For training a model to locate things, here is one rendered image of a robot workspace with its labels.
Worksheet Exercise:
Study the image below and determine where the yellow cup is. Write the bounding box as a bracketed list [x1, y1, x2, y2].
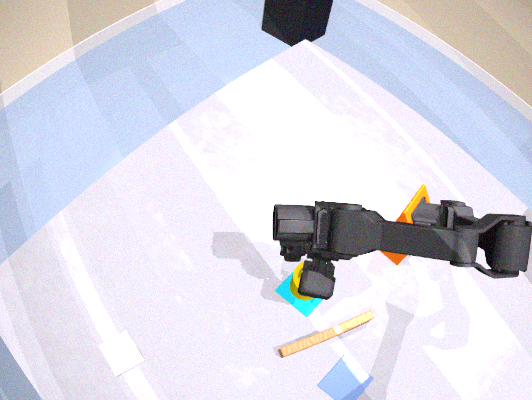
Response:
[289, 262, 314, 301]

